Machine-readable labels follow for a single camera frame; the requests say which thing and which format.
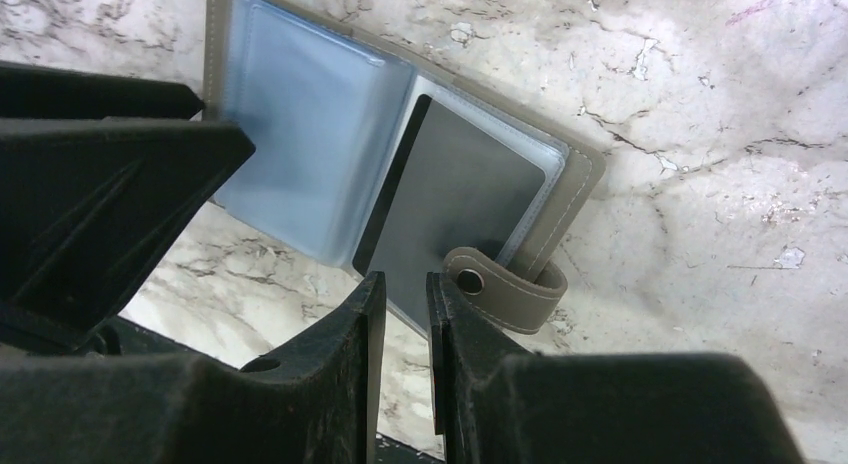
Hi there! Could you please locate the taupe leather card holder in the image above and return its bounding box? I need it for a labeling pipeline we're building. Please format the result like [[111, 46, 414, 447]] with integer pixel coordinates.
[[203, 0, 605, 334]]

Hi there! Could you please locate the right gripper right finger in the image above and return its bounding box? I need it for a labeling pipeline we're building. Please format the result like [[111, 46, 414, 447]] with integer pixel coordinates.
[[426, 273, 803, 463]]

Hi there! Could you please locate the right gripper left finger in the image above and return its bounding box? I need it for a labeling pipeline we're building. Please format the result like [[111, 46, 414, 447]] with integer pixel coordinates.
[[1, 272, 386, 463]]

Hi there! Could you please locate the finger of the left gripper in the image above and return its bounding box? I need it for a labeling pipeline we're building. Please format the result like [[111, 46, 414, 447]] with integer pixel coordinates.
[[1, 119, 255, 349], [1, 61, 204, 119]]

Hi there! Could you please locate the black credit card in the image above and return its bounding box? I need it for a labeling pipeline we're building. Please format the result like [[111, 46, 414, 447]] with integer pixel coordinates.
[[352, 94, 546, 331]]

